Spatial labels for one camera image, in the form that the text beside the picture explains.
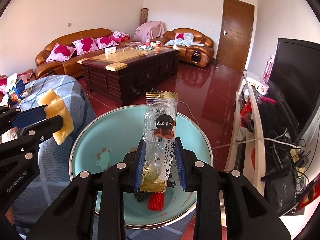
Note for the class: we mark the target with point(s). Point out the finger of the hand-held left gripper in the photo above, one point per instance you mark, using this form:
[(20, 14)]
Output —
[(50, 125), (30, 116)]

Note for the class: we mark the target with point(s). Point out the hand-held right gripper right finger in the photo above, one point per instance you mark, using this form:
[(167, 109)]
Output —
[(179, 165)]

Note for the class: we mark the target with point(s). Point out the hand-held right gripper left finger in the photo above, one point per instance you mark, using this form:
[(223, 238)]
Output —
[(140, 165)]

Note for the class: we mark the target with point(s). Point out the yellow sponge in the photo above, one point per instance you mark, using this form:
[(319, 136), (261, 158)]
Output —
[(53, 102)]

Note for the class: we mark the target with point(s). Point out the light blue enamel basin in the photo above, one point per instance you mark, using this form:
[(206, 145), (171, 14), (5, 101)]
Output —
[(112, 135)]

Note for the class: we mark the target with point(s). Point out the clear snack wrapper gold ends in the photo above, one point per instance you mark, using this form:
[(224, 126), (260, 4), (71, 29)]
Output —
[(160, 120)]

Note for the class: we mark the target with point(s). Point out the person's left forearm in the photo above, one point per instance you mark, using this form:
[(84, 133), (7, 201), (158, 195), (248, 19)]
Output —
[(8, 217)]

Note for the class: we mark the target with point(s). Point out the blue milk carton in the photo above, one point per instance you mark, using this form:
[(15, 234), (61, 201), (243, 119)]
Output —
[(15, 92)]

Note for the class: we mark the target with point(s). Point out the black foam net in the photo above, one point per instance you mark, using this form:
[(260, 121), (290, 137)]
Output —
[(140, 196)]

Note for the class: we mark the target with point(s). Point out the red foam net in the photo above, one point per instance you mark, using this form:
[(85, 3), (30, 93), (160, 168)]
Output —
[(156, 202)]

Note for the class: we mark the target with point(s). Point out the blue checked tablecloth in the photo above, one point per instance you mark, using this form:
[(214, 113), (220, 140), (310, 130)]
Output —
[(75, 92)]

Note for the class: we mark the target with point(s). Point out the pink rose cushion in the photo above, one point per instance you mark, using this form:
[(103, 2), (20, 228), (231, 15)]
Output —
[(3, 83), (61, 51), (85, 45), (106, 42), (180, 36)]

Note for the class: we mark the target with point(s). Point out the long orange leather sofa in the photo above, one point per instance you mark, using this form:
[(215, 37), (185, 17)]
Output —
[(65, 67)]

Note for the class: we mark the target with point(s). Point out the dark wooden coffee table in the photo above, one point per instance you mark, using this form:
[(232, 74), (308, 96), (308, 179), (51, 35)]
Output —
[(125, 80)]

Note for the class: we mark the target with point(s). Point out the white television stand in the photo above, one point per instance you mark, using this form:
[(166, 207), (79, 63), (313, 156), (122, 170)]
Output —
[(252, 110)]

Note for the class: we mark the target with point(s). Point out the white tissue box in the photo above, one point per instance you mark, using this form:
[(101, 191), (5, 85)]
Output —
[(110, 50)]

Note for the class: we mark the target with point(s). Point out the black router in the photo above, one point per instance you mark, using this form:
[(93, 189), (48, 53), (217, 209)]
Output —
[(282, 195)]

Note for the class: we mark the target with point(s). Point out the pink duster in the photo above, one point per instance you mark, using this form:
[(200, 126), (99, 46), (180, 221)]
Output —
[(267, 100)]

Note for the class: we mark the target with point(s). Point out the orange leather armchair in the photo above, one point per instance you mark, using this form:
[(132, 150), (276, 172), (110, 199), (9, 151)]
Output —
[(185, 52)]

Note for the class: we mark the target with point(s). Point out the white mug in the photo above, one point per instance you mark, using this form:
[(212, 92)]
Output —
[(262, 88)]

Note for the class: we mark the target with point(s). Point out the pink folded blanket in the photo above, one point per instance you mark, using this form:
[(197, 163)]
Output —
[(121, 35)]

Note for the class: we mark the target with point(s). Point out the small red white jar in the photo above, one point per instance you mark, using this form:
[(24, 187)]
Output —
[(157, 44)]

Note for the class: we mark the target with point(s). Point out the light blue cloth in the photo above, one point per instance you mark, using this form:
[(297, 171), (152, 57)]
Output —
[(182, 42)]

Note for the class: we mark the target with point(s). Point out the pink ornament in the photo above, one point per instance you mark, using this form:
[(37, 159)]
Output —
[(269, 66)]

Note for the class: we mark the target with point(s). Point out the pink cloth covered chair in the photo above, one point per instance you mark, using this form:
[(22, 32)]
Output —
[(150, 30)]

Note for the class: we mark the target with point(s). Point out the brown wooden door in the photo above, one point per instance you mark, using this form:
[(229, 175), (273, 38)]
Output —
[(235, 35)]

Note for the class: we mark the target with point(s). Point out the black television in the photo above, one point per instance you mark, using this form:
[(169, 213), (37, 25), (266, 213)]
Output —
[(295, 80)]

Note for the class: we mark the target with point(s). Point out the tall patterned vase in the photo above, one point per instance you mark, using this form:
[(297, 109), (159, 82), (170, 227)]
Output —
[(144, 16)]

